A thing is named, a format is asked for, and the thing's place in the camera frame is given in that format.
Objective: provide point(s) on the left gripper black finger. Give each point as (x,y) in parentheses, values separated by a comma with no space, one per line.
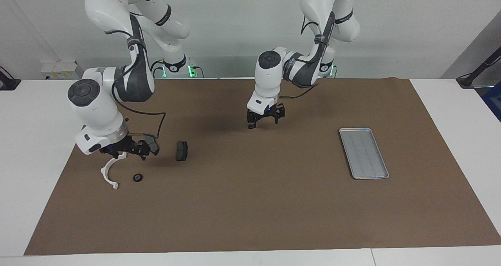
(279,111)
(251,116)

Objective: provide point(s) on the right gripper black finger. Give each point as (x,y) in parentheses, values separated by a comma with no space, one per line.
(109,150)
(145,148)

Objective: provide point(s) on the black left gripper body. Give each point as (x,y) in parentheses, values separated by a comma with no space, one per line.
(266,111)

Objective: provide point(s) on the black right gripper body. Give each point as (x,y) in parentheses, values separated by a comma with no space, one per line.
(125,144)

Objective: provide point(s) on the black bearing gear silver centre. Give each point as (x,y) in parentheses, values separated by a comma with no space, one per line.
(137,178)

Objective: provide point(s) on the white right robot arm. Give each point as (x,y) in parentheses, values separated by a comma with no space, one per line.
(94,109)

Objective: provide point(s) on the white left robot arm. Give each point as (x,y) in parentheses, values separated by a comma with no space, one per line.
(270,74)

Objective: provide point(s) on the silver ribbed metal tray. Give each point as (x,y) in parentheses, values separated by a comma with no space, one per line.
(364,154)

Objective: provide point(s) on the dark brake pad with tab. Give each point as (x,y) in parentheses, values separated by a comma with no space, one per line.
(154,145)

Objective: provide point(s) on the dark rectangular brake pad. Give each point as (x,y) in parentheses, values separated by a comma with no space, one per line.
(182,151)

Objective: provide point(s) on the brown table mat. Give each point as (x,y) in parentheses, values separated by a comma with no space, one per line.
(250,203)

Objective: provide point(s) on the white power strip box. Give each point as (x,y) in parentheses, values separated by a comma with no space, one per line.
(60,69)

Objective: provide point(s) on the black clamp stand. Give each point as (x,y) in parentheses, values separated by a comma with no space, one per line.
(8,84)

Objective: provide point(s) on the black angled pole stand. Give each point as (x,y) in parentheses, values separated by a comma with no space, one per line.
(475,72)

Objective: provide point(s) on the blue box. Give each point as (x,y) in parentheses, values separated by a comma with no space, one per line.
(494,101)

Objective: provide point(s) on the white semicircular bracket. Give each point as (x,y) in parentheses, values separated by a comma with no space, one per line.
(105,174)

